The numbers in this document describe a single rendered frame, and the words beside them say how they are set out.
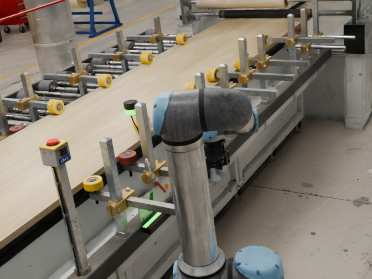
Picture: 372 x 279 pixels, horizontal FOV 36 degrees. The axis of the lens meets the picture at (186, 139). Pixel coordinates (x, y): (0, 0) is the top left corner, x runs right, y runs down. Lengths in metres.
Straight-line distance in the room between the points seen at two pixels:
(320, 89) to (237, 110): 3.45
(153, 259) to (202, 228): 1.37
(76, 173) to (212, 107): 1.11
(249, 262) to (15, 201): 1.00
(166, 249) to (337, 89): 2.35
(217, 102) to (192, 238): 0.44
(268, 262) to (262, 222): 1.82
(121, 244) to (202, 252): 0.62
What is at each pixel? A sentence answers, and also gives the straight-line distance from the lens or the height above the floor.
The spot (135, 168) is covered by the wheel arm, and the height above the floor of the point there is 0.85.
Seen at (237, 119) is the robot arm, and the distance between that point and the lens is 1.52.
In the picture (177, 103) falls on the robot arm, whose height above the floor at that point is 1.43.
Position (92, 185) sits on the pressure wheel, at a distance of 2.33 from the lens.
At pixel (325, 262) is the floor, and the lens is 3.27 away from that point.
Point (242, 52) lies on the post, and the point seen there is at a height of 1.09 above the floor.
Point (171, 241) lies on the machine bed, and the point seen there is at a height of 0.20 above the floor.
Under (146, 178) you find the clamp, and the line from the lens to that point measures 2.41.
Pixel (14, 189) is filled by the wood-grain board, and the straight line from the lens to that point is 2.46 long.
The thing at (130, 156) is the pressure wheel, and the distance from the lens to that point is 2.50.
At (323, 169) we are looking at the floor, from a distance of 4.21.
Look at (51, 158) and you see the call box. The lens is 1.93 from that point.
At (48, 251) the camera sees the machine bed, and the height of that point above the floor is 0.72.
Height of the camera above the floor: 1.93
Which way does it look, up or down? 23 degrees down
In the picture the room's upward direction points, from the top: 8 degrees counter-clockwise
